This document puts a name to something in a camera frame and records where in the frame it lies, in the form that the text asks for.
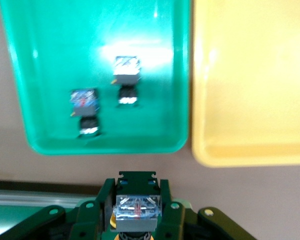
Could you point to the green conveyor belt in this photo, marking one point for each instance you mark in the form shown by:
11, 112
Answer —
10, 215

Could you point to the green plastic tray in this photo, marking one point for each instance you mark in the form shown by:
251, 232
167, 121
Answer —
52, 50

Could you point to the yellow push button switch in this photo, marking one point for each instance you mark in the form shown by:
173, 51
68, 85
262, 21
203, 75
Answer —
137, 222

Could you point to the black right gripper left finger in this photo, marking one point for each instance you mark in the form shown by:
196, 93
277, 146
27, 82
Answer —
92, 220

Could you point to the green push button switch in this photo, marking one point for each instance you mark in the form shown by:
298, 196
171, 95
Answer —
126, 78
86, 110

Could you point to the yellow plastic tray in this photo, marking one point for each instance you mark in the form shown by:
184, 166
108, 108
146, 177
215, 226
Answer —
252, 87

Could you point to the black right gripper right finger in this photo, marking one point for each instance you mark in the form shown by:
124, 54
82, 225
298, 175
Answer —
171, 220

